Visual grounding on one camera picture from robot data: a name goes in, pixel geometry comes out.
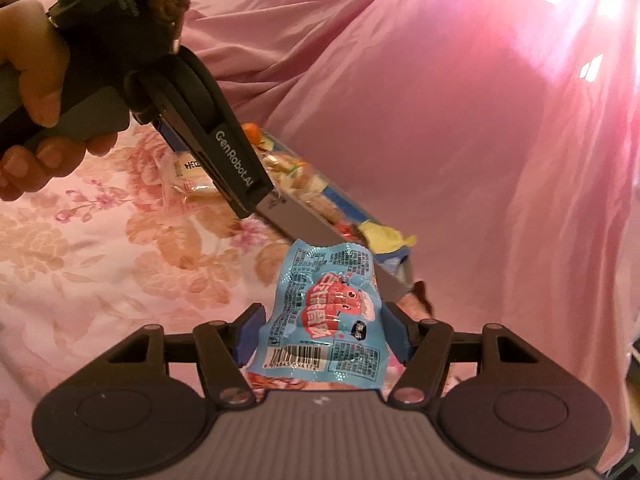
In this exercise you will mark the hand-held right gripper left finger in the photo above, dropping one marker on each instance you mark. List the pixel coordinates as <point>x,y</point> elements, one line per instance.
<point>247,340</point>

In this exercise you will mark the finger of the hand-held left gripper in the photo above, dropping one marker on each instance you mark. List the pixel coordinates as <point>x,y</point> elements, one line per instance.
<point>175,137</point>

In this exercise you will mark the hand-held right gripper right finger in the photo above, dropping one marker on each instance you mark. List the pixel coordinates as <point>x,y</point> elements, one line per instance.
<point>395,332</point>

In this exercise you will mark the round rice cracker packet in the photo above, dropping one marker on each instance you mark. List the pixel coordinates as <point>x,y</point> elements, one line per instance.
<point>192,175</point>

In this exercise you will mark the light blue snack packet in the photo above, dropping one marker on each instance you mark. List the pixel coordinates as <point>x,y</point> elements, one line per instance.
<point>325,310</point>

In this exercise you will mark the small orange tangerine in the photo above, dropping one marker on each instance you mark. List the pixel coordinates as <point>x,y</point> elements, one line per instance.
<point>250,132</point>

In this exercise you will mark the clear packet green label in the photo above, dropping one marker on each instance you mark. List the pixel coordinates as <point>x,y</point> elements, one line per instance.
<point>272,152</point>

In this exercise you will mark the red snack packet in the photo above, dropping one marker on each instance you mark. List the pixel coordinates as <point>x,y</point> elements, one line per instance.
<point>345,230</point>

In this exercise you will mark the grey shallow box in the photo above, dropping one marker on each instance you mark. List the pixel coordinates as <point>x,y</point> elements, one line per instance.
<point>320,235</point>

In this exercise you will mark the person's left hand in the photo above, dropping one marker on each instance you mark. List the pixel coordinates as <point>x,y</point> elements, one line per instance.
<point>45,95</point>

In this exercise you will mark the crumpled yellow wrapper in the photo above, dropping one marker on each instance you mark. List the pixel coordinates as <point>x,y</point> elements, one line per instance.
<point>382,235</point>

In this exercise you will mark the floral bed sheet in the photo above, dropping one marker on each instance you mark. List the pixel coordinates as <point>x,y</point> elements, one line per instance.
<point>100,260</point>

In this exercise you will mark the pink curtain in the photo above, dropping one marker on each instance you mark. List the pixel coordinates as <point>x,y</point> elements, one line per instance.
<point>475,135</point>

